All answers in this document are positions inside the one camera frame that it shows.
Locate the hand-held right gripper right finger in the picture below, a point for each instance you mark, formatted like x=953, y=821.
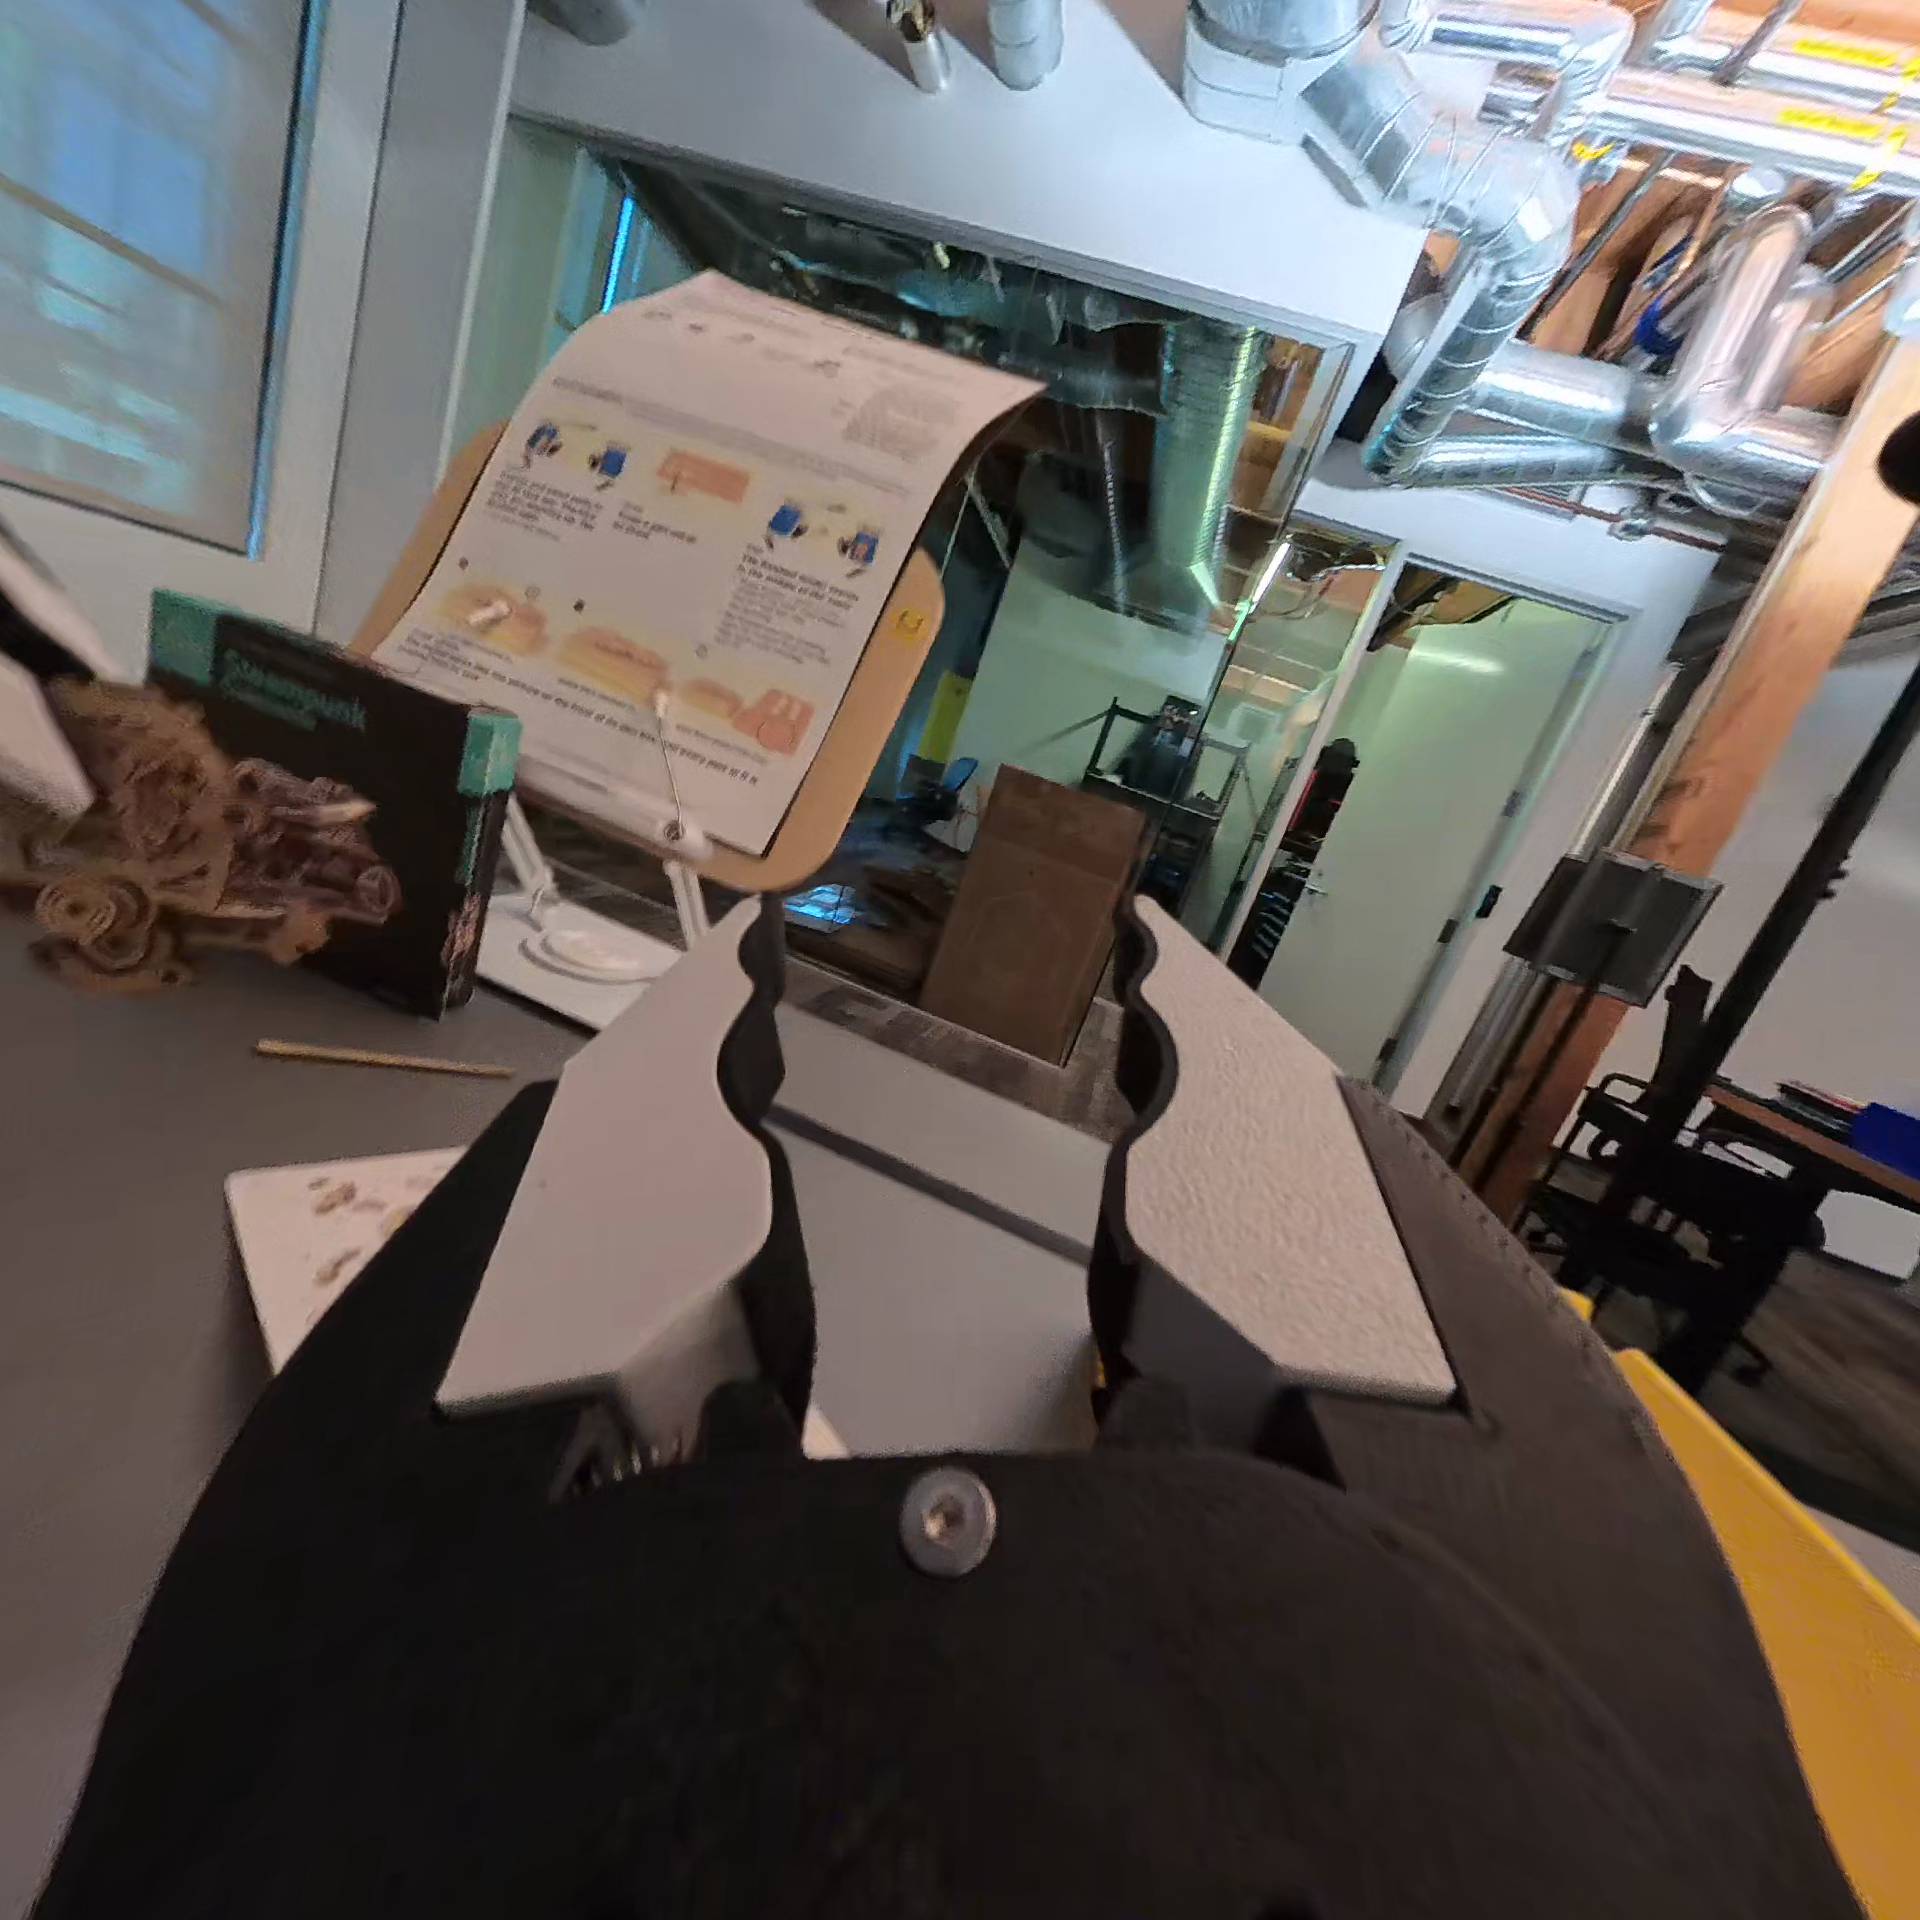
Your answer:
x=1275, y=1201

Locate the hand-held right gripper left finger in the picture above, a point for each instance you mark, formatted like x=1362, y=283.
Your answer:
x=628, y=1201

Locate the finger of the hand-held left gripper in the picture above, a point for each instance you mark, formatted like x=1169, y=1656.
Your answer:
x=36, y=744
x=60, y=639

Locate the wooden gear model assembly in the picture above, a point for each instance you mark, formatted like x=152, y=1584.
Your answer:
x=120, y=886

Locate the black model kit box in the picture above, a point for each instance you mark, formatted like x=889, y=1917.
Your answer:
x=388, y=781

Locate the white document stand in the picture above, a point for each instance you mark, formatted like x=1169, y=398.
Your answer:
x=585, y=953

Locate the thin wooden stick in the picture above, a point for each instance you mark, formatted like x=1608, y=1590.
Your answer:
x=381, y=1059

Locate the brown cardboard box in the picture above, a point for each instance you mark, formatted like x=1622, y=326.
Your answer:
x=1036, y=916

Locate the frosted glass window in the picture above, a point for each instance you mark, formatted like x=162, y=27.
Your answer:
x=136, y=270

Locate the grey sign panel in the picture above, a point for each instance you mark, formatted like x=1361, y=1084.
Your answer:
x=1611, y=921

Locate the wooden top desk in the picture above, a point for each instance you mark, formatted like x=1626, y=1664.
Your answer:
x=1816, y=1136

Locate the black light stand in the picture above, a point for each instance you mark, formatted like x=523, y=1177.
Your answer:
x=1798, y=916

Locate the blue storage bin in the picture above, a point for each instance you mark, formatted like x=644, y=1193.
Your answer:
x=1893, y=1128

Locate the yellow plastic bin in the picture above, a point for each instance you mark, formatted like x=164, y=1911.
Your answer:
x=1785, y=1590

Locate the printed instruction sheet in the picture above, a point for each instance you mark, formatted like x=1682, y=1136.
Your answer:
x=721, y=480

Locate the silver air ducts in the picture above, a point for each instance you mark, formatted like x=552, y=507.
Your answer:
x=1500, y=254

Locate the wooden post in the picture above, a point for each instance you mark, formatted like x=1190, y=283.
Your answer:
x=1769, y=675

